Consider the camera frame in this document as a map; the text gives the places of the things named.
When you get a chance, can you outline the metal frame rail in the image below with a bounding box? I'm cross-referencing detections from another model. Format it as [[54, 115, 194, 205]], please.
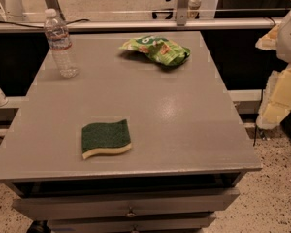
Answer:
[[0, 17, 282, 33]]

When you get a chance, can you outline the green rice chip bag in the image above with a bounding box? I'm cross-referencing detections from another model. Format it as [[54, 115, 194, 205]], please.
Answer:
[[120, 35, 191, 67]]

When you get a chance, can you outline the green yellow sponge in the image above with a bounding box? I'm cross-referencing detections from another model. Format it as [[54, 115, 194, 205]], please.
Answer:
[[81, 119, 132, 159]]

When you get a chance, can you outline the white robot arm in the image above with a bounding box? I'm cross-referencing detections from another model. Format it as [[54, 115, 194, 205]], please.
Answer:
[[255, 10, 291, 129]]

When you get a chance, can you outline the grey lower drawer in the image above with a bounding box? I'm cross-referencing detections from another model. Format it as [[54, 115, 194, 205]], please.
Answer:
[[48, 213, 215, 233]]

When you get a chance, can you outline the grey upper drawer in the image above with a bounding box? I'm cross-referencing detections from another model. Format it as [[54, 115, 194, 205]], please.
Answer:
[[13, 188, 240, 220]]

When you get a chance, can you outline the grey drawer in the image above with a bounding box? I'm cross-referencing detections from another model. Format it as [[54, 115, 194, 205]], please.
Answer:
[[13, 188, 240, 220], [48, 213, 215, 233]]

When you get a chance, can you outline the clear plastic water bottle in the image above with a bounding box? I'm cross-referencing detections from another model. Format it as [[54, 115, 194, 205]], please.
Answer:
[[44, 9, 79, 79]]

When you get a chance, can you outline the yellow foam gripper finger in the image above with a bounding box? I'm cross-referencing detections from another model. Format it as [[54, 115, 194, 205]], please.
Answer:
[[256, 64, 291, 129], [255, 25, 279, 50]]

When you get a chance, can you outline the black cable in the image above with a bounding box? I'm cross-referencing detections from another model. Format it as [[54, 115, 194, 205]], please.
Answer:
[[0, 17, 91, 29]]

